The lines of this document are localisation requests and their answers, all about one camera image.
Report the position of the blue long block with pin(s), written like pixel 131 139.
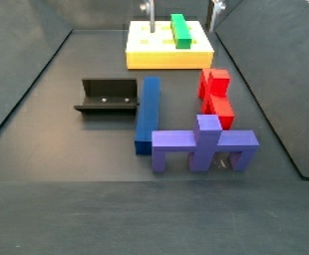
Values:
pixel 147 116

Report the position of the black angle bracket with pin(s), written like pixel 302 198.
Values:
pixel 108 95

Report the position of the purple block piece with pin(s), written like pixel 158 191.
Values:
pixel 202 143

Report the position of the red block piece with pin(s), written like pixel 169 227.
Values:
pixel 213 93

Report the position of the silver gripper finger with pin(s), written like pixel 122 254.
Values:
pixel 147 6
pixel 218 6

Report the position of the green block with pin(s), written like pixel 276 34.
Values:
pixel 179 30

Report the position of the yellow slotted board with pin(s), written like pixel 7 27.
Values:
pixel 151 49

